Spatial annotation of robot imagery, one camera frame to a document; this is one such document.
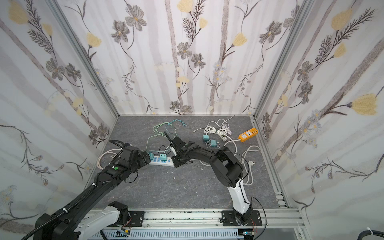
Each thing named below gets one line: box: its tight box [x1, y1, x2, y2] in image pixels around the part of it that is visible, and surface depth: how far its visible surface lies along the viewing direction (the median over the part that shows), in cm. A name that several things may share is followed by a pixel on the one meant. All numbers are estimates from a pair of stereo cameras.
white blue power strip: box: [148, 156, 174, 167], surface depth 94 cm
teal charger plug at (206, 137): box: [202, 134, 210, 142], surface depth 107 cm
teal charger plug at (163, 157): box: [159, 153, 168, 161], surface depth 92 cm
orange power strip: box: [238, 127, 259, 143], surface depth 109 cm
